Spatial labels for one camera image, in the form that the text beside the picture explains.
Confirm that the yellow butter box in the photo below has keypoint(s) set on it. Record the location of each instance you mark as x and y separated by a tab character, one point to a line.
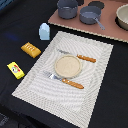
15	69

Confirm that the knife with orange handle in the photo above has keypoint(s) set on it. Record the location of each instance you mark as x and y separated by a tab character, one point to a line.
79	56

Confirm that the orange bread loaf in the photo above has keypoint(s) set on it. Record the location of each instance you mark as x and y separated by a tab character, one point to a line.
31	50

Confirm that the grey cooking pot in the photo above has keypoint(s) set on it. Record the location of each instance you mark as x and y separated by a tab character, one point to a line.
67	9

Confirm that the grey saucepan with handle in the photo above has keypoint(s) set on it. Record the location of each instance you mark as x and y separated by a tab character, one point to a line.
91	15

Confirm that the fork with orange handle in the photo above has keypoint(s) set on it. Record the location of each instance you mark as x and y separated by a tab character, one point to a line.
64	80

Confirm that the round beige plate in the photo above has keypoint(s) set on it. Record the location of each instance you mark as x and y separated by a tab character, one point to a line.
68	66

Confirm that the beige bowl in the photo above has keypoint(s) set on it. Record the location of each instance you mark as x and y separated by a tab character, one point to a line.
122	15

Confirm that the brown stove board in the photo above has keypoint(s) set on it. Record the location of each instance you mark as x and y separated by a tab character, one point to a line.
108	16

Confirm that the woven beige placemat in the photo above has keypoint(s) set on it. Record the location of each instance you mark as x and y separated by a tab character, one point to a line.
63	105

